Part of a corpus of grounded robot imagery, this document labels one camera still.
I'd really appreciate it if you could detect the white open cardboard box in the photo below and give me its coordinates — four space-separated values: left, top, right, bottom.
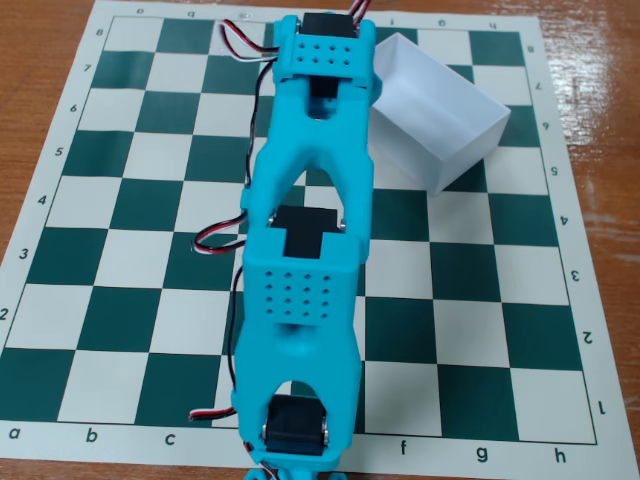
368 32 513 197

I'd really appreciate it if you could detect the green white chessboard mat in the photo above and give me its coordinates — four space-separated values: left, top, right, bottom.
0 0 621 472

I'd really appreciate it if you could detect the red white black servo cable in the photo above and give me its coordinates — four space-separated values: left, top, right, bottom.
188 405 237 422
192 208 250 401
344 0 374 25
213 18 282 194

